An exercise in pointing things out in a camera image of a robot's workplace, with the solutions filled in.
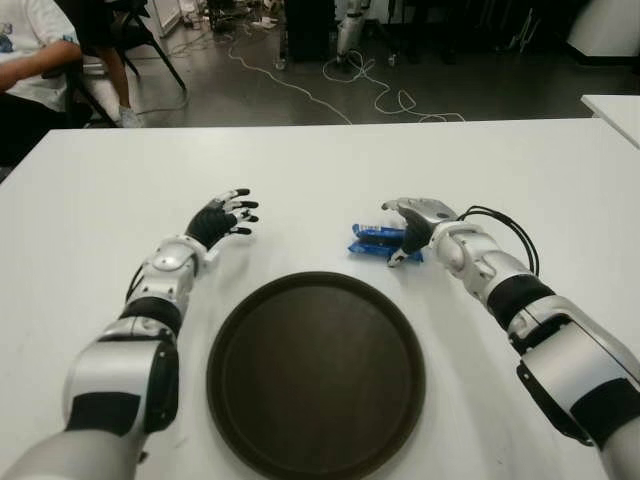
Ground bare leg with white shoe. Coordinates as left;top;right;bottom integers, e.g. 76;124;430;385
87;42;144;129

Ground right robot hand black silver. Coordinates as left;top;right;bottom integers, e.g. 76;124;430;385
381;197;460;268

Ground seated person in white shirt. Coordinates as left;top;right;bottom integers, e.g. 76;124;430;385
0;0;84;169

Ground left robot hand black silver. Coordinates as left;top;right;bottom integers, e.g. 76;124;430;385
184;188;260;250

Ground round dark brown tray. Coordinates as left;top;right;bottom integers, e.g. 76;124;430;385
206;270;428;480

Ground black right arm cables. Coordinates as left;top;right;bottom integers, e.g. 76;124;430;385
459;204;541;276

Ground white side table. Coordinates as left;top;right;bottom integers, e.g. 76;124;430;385
580;92;640;149

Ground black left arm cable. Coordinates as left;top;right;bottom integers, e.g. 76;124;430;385
122;262;146;306

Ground white curved cabinet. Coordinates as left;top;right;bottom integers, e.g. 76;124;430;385
567;0;640;59

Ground silver robot leg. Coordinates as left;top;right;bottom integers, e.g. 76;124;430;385
334;0;369;64

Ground black cabinet on casters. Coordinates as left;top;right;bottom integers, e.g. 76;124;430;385
277;0;339;69

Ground blue Oreo cookie packet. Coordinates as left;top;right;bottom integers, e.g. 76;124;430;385
346;222;425;265

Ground black wheeled stand frame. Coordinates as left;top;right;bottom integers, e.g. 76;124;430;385
369;0;461;66

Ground white cable on floor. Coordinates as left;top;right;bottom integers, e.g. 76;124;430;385
227;29;466;124

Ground black folding chair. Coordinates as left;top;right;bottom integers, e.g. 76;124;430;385
64;0;188;126

